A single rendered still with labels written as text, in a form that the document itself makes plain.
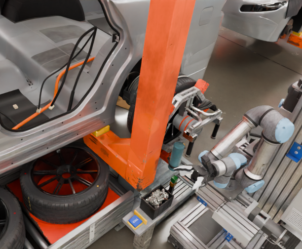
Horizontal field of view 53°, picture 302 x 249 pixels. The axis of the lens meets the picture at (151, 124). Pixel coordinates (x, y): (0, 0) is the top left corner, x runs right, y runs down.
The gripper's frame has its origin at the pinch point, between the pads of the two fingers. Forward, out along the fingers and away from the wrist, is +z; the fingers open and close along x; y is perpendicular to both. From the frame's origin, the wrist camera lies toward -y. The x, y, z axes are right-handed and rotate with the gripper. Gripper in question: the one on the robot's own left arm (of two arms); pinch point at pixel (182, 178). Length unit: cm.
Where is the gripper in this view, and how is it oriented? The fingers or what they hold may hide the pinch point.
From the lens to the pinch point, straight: 145.1
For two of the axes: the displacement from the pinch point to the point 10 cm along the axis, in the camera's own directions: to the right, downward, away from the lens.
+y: -0.8, 8.5, 5.2
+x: -5.0, -4.9, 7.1
